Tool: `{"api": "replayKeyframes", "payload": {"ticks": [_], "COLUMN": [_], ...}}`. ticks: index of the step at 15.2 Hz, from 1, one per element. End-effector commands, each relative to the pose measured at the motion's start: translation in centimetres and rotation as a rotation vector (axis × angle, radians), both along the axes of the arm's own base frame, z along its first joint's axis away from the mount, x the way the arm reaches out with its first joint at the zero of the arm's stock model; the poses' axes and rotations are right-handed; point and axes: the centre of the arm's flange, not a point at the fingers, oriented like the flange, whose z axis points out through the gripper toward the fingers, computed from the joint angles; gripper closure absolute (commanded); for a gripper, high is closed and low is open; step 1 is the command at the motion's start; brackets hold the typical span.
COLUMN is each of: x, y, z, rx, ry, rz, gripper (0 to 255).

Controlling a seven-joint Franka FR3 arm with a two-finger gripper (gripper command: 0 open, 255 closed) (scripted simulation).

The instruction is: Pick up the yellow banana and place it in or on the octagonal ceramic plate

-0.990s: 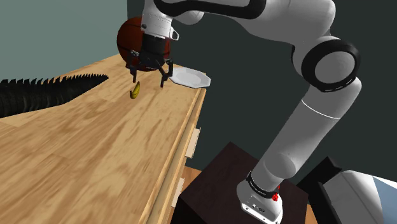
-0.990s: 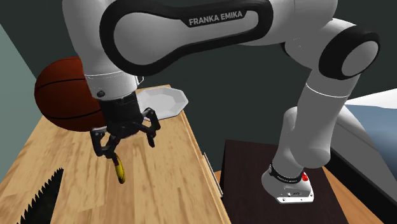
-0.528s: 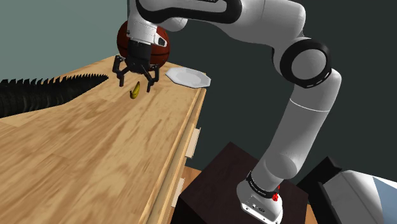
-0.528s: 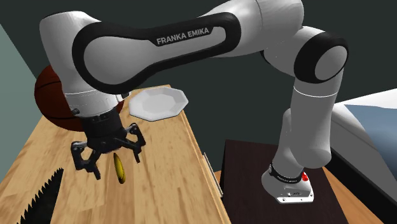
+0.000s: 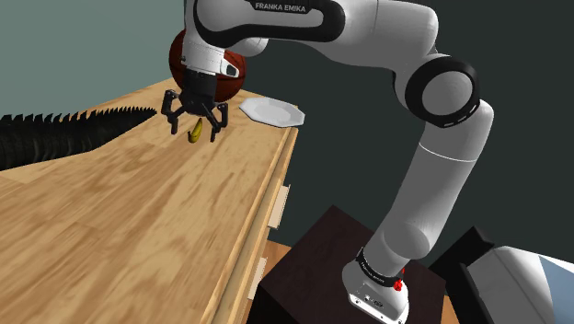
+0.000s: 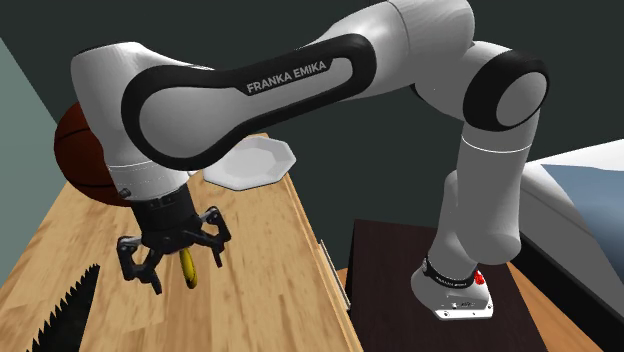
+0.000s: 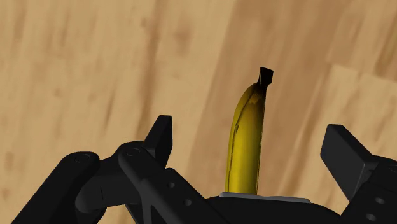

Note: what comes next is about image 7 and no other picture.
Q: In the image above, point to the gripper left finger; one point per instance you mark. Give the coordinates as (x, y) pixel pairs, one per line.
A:
(136, 183)

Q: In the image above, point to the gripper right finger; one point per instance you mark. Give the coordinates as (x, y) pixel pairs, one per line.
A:
(356, 164)

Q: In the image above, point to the yellow banana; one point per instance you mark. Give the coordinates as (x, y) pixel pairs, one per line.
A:
(246, 145)

